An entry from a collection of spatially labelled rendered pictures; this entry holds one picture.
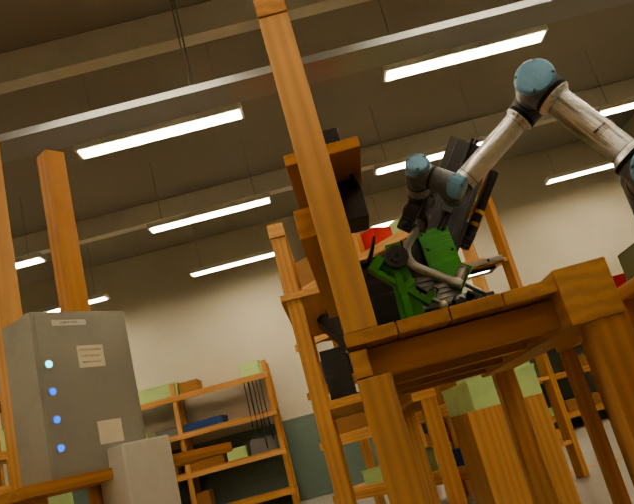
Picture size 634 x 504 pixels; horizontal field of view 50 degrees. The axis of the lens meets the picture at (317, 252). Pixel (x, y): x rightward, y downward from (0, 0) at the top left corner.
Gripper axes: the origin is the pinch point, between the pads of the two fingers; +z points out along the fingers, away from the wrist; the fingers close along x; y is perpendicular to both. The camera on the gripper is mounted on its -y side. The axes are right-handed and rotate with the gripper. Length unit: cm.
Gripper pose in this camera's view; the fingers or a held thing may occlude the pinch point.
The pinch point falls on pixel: (416, 229)
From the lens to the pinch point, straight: 238.7
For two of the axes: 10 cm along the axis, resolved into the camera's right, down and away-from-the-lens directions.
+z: 1.5, 5.2, 8.4
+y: 5.4, -7.5, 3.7
